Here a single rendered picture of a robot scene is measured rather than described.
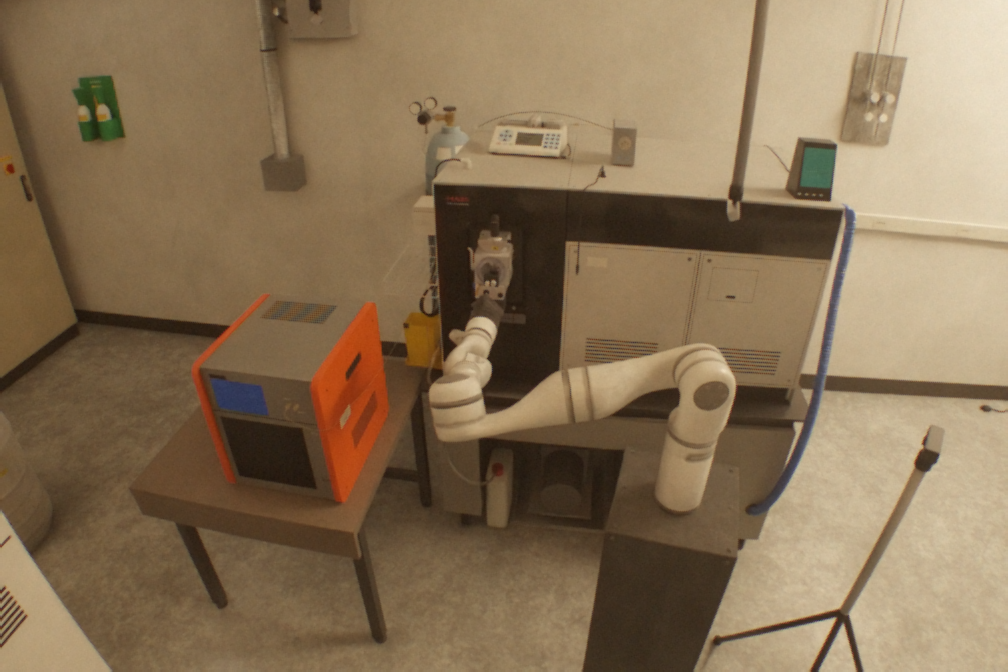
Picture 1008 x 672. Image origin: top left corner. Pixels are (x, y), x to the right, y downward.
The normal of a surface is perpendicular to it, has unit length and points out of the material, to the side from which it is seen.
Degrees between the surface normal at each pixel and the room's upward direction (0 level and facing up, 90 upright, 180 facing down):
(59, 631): 90
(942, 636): 0
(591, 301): 90
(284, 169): 90
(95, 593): 0
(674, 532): 0
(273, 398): 90
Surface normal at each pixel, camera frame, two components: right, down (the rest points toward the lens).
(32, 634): 0.99, 0.07
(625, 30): -0.15, 0.47
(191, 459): 0.00, -0.88
